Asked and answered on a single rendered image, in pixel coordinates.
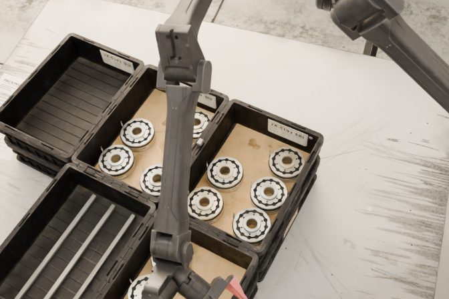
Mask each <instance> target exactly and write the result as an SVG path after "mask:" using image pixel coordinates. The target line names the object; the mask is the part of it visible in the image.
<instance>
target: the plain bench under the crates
mask: <svg viewBox="0 0 449 299"><path fill-rule="evenodd" d="M170 16H171V14H169V13H163V12H159V11H153V10H150V9H144V8H140V7H135V6H131V5H125V4H121V3H115V2H111V1H106V0H48V2H47V3H46V4H45V6H44V7H43V9H42V10H41V11H40V13H39V15H38V16H37V17H36V18H35V20H34V22H33V23H32V24H31V26H30V27H29V29H28V30H27V31H26V33H25V34H24V36H23V37H22V38H21V40H20V41H19V43H18V44H17V45H16V47H15V49H14V50H13V51H12V52H11V54H10V56H9V57H8V58H7V60H6V61H5V63H4V64H3V65H2V67H1V68H0V78H1V77H2V75H3V74H4V73H7V74H9V75H12V76H14V77H18V78H20V79H24V80H26V79H27V78H28V77H29V75H30V74H31V73H32V72H33V71H34V70H35V69H36V68H37V66H38V65H39V64H40V63H41V62H42V61H43V60H44V59H45V58H46V57H47V56H48V55H49V54H50V53H51V52H52V51H53V50H54V48H55V47H56V46H57V45H58V44H59V43H60V42H61V41H62V40H63V38H64V37H65V36H66V35H67V34H69V33H76V34H78V35H81V36H83V37H86V38H88V39H91V40H93V41H96V42H98V43H101V44H102V45H105V46H108V47H111V48H112V49H115V50H117V51H120V52H122V53H125V54H127V55H130V56H132V57H135V58H137V59H140V60H142V61H143V62H144V65H147V64H152V65H155V66H156V67H158V62H159V60H160V56H159V52H158V46H157V42H156V36H155V30H156V28H157V26H158V24H164V22H165V21H166V20H167V19H168V18H169V17H170ZM198 42H199V45H200V48H201V49H202V52H203V54H204V57H205V59H206V60H209V61H210V62H211V63H212V78H211V86H210V88H211V89H213V90H216V91H219V92H221V93H223V94H226V95H227V96H228V97H229V101H230V100H232V99H238V100H241V101H243V102H245V103H248V104H250V105H253V106H255V107H258V108H260V109H263V110H265V111H268V112H270V113H273V114H275V115H278V116H280V117H283V118H285V119H288V120H289V121H292V122H295V123H298V124H299V125H302V126H304V127H307V128H309V129H312V130H314V131H317V132H319V133H321V134H322V135H323V137H324V140H323V145H322V147H321V151H320V152H319V156H320V158H321V160H320V164H319V167H318V168H317V172H316V174H317V179H316V180H315V183H314V184H313V187H312V188H311V190H310V192H309V194H308V196H307V198H306V200H305V202H304V204H303V205H302V207H301V209H300V211H299V213H298V215H297V217H296V218H295V221H294V222H293V225H292V226H291V229H290V230H289V232H288V234H287V236H286V238H285V240H284V242H283V243H282V245H281V247H280V249H279V251H278V253H277V255H276V256H275V259H274V260H273V263H272V264H271V267H270V268H269V270H268V272H267V274H266V276H265V278H264V280H263V281H262V282H257V286H258V290H257V293H256V295H255V297H254V298H253V299H434V297H435V292H436V283H437V277H438V269H439V263H440V254H441V249H442V240H443V235H444V225H445V220H446V211H447V205H448V196H449V114H448V113H447V112H446V111H445V110H444V109H443V108H442V107H441V106H440V105H439V104H438V103H437V102H436V101H435V100H434V99H432V98H431V97H430V96H429V95H428V94H427V93H426V92H425V91H424V90H423V89H422V88H421V87H420V86H419V85H418V84H417V83H416V82H415V81H414V80H413V79H412V78H411V77H410V76H409V75H408V74H407V73H406V72H405V71H403V70H402V69H401V68H400V67H399V66H398V65H397V64H396V63H395V62H394V61H393V60H389V59H383V58H380V57H374V56H370V55H364V54H360V53H354V52H351V51H345V50H341V49H336V48H332V47H326V46H322V45H316V44H312V43H307V42H303V41H297V40H294V39H287V38H284V37H278V36H274V35H268V34H265V33H259V32H255V31H249V30H246V29H239V28H236V27H230V26H226V25H221V24H217V23H211V22H208V21H202V24H201V26H200V29H199V32H198ZM16 156H17V154H15V153H14V154H13V156H12V157H11V159H10V160H9V161H8V160H4V159H1V158H0V245H1V244H2V243H3V241H4V240H5V239H6V237H7V236H8V235H9V234H10V233H11V231H12V230H13V229H14V227H15V226H16V225H17V224H18V223H19V221H20V220H21V219H22V217H23V216H24V215H25V214H26V213H27V211H28V210H29V209H30V207H31V206H32V205H33V204H34V203H35V201H36V200H37V199H38V197H39V196H40V195H41V194H42V193H43V191H44V190H45V189H46V187H48V185H49V184H50V183H51V181H52V180H53V178H51V177H49V176H47V175H45V174H43V173H41V172H39V171H37V170H35V169H33V168H31V167H29V166H27V165H25V164H23V163H21V162H19V161H18V160H17V159H16Z"/></svg>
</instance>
